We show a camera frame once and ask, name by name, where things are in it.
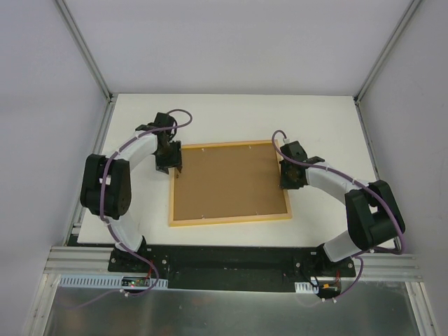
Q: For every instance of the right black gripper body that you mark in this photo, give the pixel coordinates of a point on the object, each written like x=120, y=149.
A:
x=288, y=176

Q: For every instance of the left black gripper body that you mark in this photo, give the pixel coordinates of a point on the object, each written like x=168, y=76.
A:
x=169, y=161

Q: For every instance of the brown cardboard backing board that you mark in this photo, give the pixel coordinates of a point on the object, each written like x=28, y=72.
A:
x=227, y=182

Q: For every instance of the yellow photo frame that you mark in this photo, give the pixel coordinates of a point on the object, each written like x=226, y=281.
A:
x=175, y=224

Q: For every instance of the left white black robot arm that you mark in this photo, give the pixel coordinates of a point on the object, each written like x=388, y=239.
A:
x=106, y=189

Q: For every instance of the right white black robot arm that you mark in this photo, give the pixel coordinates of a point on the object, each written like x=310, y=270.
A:
x=374, y=221

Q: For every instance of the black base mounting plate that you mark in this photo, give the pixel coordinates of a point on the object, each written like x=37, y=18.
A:
x=231, y=268

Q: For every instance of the shiny metal sheet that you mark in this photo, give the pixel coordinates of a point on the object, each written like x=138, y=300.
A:
x=369, y=309

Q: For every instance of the left aluminium corner post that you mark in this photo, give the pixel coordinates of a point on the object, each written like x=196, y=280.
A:
x=82, y=47

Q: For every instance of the aluminium corner post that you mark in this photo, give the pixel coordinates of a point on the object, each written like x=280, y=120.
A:
x=82, y=47
x=403, y=23

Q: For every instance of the right white slotted cable duct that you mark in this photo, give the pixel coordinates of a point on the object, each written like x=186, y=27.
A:
x=306, y=288

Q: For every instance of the white slotted cable duct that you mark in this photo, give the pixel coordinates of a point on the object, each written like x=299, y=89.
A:
x=306, y=288
x=111, y=282

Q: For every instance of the aluminium front rail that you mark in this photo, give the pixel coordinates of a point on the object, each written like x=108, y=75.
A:
x=93, y=260

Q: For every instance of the left white slotted cable duct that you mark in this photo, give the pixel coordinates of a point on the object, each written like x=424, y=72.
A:
x=111, y=282

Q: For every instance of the right aluminium corner post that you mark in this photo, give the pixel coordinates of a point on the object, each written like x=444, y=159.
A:
x=403, y=23

